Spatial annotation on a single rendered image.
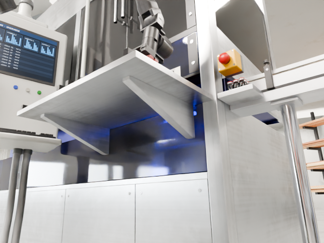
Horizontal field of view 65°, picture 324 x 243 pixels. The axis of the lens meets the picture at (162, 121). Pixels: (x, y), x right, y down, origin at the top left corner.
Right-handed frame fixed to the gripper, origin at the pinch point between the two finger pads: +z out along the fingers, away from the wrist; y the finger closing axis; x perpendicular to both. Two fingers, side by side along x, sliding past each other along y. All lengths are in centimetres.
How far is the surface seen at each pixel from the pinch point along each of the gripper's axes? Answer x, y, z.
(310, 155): 127, 1060, -300
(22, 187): 95, 12, 31
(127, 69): -5.3, -11.7, 6.3
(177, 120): -3.4, 14.9, 10.2
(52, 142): 63, 6, 12
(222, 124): -13.4, 29.3, 7.9
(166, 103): -3.4, 8.5, 6.7
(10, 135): 66, -12, 14
